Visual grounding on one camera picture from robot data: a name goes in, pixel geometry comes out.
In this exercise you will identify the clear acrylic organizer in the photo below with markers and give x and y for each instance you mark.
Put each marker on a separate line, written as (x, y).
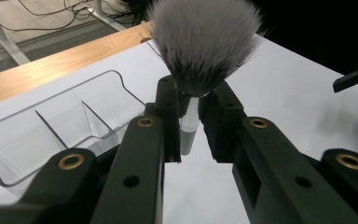
(68, 124)

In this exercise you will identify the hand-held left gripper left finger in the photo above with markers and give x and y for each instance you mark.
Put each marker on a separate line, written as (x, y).
(136, 174)

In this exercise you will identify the white desk frame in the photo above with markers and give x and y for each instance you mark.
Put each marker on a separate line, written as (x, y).
(6, 43)

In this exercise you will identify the wooden table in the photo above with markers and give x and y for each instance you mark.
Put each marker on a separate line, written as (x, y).
(43, 74)

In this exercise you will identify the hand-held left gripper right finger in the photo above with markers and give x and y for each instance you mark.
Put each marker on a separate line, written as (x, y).
(273, 174)

